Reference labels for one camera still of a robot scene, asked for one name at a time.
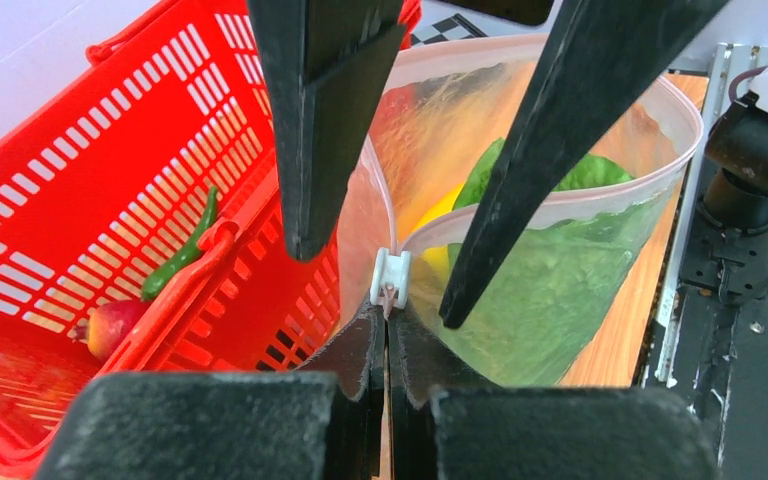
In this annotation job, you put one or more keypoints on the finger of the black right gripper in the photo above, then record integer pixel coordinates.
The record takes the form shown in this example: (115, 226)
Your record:
(599, 58)
(325, 64)

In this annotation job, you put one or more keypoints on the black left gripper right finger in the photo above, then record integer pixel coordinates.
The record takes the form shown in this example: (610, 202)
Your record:
(447, 421)

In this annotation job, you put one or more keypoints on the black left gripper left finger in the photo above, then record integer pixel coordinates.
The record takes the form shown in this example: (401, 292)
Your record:
(319, 421)

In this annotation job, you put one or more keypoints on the clear zip top bag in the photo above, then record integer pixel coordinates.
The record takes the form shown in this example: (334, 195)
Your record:
(443, 119)

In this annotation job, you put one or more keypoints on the yellow lemon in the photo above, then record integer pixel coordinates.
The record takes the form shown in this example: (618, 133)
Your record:
(427, 241)

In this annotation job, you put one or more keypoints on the green white napa cabbage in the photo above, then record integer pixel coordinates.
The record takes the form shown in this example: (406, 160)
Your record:
(548, 300)

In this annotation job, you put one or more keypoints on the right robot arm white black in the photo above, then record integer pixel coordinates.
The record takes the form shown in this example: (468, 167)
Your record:
(755, 166)

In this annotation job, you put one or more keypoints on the black white checkerboard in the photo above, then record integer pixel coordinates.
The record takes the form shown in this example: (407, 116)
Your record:
(454, 27)

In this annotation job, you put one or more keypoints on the green chili pepper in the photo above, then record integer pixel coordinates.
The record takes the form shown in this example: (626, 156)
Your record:
(189, 252)

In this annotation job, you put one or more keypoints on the red apple left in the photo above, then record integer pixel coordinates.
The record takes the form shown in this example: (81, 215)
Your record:
(108, 326)

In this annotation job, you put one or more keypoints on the red plastic shopping basket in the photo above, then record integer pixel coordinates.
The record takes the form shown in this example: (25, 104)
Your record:
(107, 181)

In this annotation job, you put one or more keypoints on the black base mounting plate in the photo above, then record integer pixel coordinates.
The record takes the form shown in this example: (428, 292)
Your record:
(710, 344)

